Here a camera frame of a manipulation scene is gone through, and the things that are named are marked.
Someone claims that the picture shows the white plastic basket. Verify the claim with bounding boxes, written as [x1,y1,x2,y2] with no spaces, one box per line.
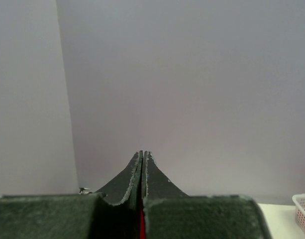
[292,194,305,234]

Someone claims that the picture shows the crimson t-shirt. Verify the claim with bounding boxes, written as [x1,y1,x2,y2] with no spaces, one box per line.
[140,208,145,239]

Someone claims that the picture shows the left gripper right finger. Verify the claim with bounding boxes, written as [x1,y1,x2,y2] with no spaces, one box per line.
[142,151,272,239]

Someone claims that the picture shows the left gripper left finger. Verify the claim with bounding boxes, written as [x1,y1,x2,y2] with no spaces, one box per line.
[0,151,143,239]

